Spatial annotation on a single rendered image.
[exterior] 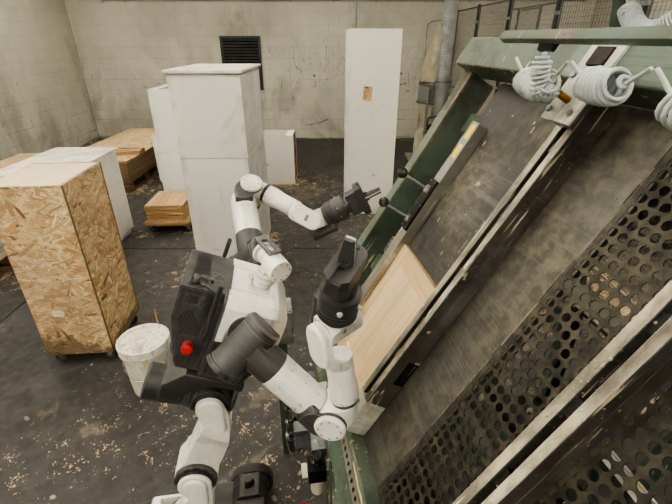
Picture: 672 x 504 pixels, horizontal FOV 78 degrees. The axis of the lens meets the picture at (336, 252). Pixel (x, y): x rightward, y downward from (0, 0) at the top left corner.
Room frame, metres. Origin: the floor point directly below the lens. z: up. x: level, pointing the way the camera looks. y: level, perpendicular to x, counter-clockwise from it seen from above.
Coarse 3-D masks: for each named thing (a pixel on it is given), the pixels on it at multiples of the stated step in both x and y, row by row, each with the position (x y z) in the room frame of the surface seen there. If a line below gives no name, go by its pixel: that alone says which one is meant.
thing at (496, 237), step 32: (544, 64) 0.91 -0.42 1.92; (608, 64) 0.93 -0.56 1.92; (576, 128) 0.93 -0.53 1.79; (544, 160) 0.94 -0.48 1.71; (576, 160) 0.93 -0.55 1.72; (512, 192) 0.95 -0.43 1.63; (544, 192) 0.92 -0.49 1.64; (512, 224) 0.91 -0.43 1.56; (480, 256) 0.90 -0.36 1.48; (448, 288) 0.91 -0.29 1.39; (416, 320) 0.92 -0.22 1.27; (448, 320) 0.89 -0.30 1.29; (416, 352) 0.88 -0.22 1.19; (384, 384) 0.87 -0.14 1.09
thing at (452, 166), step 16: (480, 128) 1.36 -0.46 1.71; (464, 144) 1.35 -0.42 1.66; (448, 160) 1.38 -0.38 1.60; (464, 160) 1.35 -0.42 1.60; (448, 176) 1.34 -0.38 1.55; (432, 208) 1.34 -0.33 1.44; (416, 224) 1.33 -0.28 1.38; (400, 240) 1.32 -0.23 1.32; (384, 256) 1.35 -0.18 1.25; (384, 272) 1.31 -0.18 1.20; (368, 288) 1.31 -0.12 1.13
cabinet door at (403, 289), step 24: (408, 264) 1.22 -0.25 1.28; (384, 288) 1.25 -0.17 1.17; (408, 288) 1.14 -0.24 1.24; (432, 288) 1.04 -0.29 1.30; (384, 312) 1.16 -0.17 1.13; (408, 312) 1.06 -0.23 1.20; (360, 336) 1.19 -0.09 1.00; (384, 336) 1.08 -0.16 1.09; (360, 360) 1.10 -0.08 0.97; (360, 384) 1.01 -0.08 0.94
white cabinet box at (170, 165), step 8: (160, 152) 5.05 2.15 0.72; (168, 152) 5.05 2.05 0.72; (176, 152) 5.05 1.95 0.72; (160, 160) 5.04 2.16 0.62; (168, 160) 5.04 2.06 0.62; (176, 160) 5.04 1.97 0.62; (160, 168) 5.04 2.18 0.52; (168, 168) 5.04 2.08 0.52; (176, 168) 5.04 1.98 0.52; (168, 176) 5.04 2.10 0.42; (176, 176) 5.04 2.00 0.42; (168, 184) 5.04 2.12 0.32; (176, 184) 5.04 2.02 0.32; (184, 184) 5.04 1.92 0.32
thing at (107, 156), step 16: (32, 160) 3.81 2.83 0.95; (48, 160) 3.81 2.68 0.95; (64, 160) 3.81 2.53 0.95; (80, 160) 3.81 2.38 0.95; (96, 160) 3.93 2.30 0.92; (112, 160) 4.21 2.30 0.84; (0, 176) 3.34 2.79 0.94; (112, 176) 4.14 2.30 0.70; (112, 192) 4.06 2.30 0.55; (128, 208) 4.29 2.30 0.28; (128, 224) 4.21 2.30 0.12
